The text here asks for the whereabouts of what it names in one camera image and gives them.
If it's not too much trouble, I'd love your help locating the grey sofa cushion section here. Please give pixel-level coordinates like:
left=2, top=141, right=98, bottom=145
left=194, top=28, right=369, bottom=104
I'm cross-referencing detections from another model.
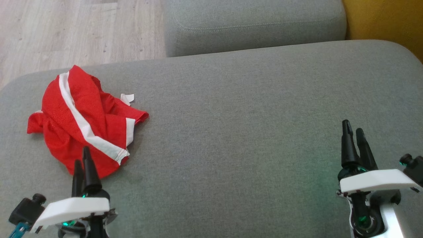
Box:
left=164, top=0, right=347, bottom=58

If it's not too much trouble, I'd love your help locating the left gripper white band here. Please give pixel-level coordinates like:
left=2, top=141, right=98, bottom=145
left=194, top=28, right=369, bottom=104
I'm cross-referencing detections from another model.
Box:
left=31, top=146, right=118, bottom=238

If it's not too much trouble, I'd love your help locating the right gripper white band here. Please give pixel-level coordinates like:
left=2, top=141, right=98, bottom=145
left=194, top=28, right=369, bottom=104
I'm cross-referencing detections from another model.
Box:
left=337, top=120, right=418, bottom=238

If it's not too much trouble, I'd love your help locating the left camera cable teal plug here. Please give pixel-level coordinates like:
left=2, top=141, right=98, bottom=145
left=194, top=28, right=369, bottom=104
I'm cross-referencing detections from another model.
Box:
left=8, top=222, right=30, bottom=238

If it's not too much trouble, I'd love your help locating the red shorts white stripe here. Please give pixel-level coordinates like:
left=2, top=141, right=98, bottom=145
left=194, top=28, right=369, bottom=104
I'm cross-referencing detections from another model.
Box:
left=27, top=65, right=130, bottom=179

